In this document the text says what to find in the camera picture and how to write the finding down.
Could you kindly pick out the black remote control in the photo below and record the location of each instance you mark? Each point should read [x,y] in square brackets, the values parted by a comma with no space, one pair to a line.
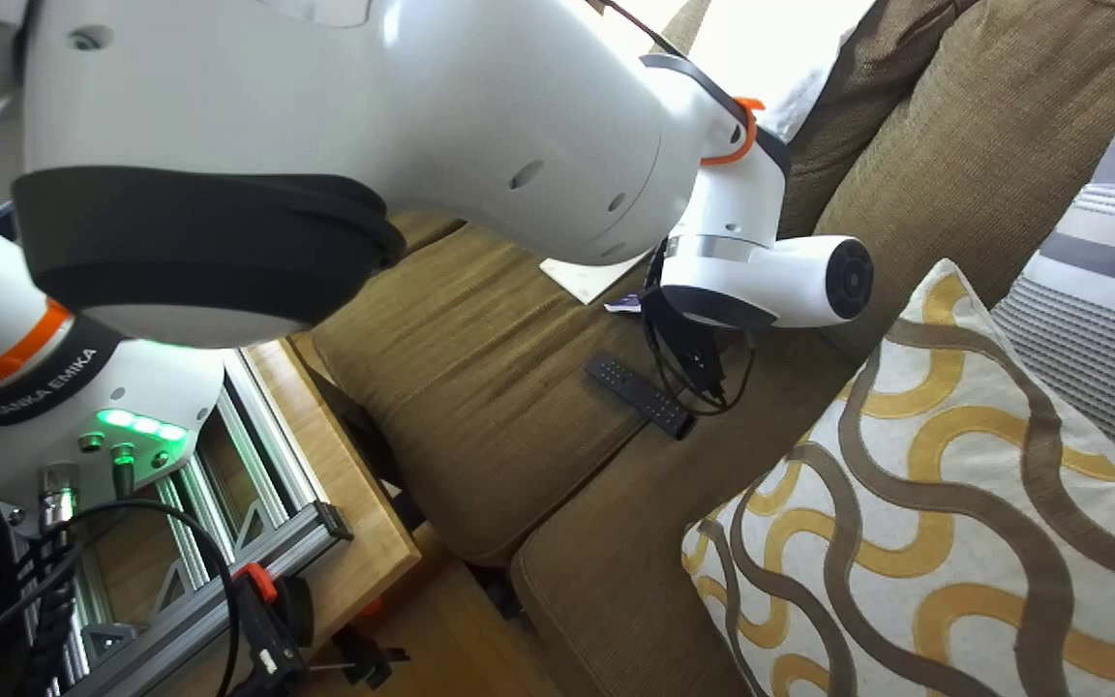
[642,396]

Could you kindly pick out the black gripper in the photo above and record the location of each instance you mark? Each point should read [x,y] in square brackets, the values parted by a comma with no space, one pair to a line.
[708,309]

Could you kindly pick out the brown fabric sofa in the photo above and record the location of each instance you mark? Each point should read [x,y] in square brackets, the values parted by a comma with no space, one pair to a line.
[504,398]

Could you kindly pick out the aluminium profile frame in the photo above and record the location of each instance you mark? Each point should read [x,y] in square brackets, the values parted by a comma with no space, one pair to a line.
[254,478]

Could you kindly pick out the black orange clamp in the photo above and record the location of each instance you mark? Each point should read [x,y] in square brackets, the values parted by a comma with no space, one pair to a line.
[277,624]

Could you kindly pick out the yellow brown wave pillow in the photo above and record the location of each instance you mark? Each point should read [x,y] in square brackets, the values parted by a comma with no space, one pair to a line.
[959,544]

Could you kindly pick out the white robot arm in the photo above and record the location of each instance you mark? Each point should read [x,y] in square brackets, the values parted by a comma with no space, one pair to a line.
[328,116]

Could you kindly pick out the white book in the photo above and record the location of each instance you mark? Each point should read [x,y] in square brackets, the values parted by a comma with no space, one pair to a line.
[590,276]

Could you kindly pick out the grey striped pillow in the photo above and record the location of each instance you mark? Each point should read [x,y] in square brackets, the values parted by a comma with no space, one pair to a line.
[1114,296]

